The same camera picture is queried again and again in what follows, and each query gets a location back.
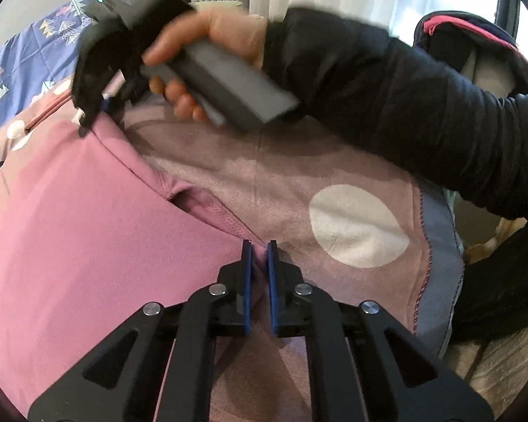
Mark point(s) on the dark cloth with pink trim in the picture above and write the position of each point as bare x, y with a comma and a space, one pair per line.
479, 35

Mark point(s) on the beige bedding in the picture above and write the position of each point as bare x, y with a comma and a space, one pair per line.
493, 360

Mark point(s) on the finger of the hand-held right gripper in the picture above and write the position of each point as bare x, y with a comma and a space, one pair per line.
123, 92
88, 88

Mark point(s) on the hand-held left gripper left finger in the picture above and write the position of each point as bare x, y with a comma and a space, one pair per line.
245, 281

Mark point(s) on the pink garment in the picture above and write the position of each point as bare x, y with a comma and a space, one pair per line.
92, 211

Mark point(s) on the person's black jacket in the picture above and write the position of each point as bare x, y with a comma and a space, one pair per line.
506, 281

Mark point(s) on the person's right hand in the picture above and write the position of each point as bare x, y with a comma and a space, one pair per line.
229, 26

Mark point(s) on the pink polka dot blanket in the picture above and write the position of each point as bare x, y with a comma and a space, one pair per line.
334, 184

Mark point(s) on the blue printed quilt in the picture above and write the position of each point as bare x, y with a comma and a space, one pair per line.
26, 52

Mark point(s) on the person's right forearm black sleeve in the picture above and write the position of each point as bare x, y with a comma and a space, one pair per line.
400, 96

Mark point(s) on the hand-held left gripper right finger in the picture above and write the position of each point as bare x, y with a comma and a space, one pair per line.
273, 281

